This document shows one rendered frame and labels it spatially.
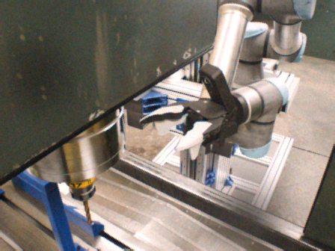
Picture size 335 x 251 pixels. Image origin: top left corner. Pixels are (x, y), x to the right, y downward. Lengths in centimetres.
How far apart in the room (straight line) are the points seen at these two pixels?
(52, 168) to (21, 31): 23
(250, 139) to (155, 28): 50
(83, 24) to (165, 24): 13
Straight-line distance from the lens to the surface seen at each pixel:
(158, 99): 161
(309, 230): 129
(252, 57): 137
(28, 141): 29
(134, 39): 35
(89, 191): 56
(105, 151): 45
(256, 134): 81
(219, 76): 61
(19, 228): 123
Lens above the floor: 178
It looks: 34 degrees down
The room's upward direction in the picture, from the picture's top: straight up
